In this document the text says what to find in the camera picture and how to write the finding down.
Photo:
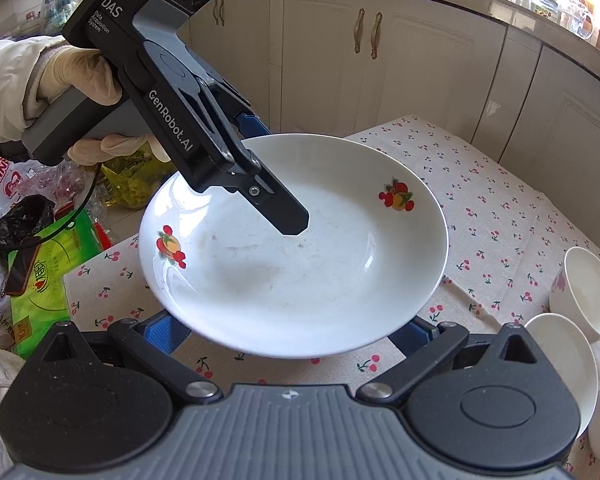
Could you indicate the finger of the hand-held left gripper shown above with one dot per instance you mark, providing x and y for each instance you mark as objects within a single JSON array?
[
  {"x": 275, "y": 205},
  {"x": 252, "y": 122}
]

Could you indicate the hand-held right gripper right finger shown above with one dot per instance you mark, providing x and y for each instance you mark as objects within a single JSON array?
[{"x": 412, "y": 337}]

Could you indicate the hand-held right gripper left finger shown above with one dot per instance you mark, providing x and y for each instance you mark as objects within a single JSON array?
[{"x": 162, "y": 335}]

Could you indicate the white fruit print plate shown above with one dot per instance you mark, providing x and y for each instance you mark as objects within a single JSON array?
[{"x": 305, "y": 280}]

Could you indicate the white floral bowl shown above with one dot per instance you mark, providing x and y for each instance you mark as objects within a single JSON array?
[
  {"x": 565, "y": 365},
  {"x": 587, "y": 295}
]

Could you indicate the person's left forearm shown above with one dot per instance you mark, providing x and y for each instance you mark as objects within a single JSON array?
[{"x": 5, "y": 90}]

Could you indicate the person's left hand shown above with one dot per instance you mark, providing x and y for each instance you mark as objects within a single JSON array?
[{"x": 65, "y": 70}]

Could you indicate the green package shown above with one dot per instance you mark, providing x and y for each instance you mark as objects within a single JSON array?
[{"x": 55, "y": 270}]

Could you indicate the yellow plastic bag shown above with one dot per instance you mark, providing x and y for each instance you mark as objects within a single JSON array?
[{"x": 130, "y": 185}]

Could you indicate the cherry print tablecloth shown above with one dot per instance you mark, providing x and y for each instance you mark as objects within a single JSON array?
[{"x": 480, "y": 185}]

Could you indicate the black plastic bag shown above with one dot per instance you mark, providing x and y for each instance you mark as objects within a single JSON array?
[{"x": 25, "y": 215}]

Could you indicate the white kitchen cabinets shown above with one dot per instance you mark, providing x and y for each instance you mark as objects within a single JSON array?
[{"x": 430, "y": 75}]

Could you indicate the white red print plastic bag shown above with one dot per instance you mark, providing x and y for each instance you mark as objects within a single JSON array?
[{"x": 2, "y": 180}]

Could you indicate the clear glass pitcher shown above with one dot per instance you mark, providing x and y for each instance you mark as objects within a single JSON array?
[{"x": 577, "y": 20}]

